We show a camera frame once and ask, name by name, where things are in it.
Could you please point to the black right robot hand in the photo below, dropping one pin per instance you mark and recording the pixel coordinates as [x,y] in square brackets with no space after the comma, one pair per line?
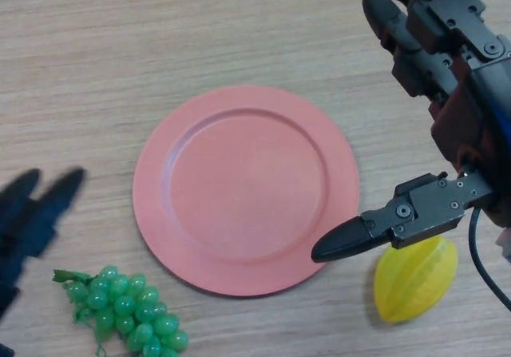
[431,205]

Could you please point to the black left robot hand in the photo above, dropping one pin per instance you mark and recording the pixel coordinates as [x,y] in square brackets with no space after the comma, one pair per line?
[52,201]

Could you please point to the green grapes bunch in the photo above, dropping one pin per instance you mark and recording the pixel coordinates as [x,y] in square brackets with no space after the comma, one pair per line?
[123,305]

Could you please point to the pink round plate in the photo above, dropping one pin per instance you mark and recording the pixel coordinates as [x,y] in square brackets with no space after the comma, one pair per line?
[245,191]

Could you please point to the yellow starfruit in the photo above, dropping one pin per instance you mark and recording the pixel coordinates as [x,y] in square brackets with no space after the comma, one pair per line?
[415,285]

